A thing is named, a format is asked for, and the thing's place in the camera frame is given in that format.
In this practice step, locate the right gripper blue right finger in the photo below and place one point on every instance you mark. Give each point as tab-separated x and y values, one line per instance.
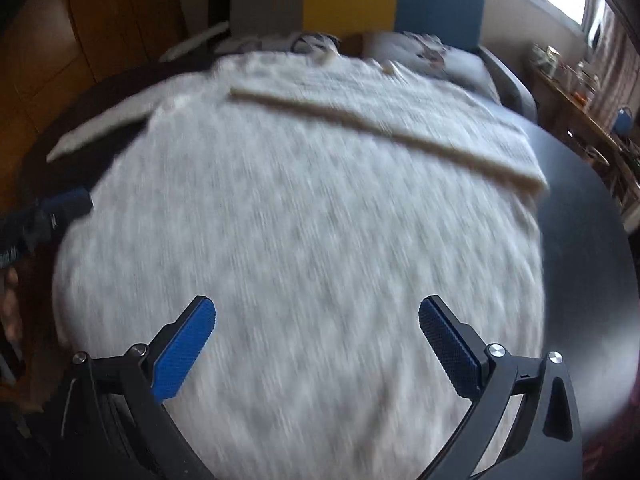
486	380

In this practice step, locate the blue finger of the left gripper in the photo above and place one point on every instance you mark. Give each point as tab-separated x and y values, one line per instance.
68	206

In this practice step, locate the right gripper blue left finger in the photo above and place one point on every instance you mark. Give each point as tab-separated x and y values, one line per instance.
156	375

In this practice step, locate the cream knitted sweater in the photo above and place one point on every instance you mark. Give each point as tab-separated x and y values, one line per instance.
316	200

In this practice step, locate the blue folding chair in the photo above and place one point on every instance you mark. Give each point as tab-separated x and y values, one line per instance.
624	121

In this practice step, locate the person left hand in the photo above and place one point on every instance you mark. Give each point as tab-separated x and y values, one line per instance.
10	307

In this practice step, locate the triangle pattern pillow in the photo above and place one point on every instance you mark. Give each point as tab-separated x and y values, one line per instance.
295	42

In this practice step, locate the wooden side table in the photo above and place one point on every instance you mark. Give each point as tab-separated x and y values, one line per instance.
564	114

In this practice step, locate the grey deer print pillow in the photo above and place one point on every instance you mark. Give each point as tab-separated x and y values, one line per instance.
427	56

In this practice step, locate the multicolour sofa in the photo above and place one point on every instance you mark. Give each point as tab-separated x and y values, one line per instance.
456	22

